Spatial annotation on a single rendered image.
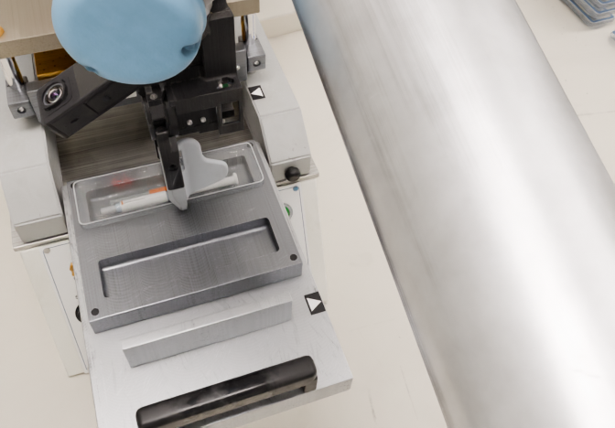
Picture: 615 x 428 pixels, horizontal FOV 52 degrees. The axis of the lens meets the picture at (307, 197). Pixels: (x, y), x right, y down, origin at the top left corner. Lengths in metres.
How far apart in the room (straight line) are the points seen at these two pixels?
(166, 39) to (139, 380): 0.35
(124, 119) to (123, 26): 0.51
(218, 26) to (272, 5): 0.70
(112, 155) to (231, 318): 0.31
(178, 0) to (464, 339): 0.21
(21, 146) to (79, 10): 0.42
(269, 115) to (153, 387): 0.32
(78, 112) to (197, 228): 0.17
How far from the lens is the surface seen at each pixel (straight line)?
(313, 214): 0.78
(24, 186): 0.72
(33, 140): 0.74
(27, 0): 0.73
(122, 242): 0.64
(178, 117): 0.56
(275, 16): 1.19
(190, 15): 0.33
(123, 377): 0.60
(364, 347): 0.84
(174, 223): 0.64
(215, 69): 0.54
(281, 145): 0.72
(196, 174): 0.60
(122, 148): 0.80
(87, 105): 0.54
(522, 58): 0.21
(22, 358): 0.89
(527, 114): 0.20
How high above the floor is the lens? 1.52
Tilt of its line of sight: 53 degrees down
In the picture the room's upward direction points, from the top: 4 degrees clockwise
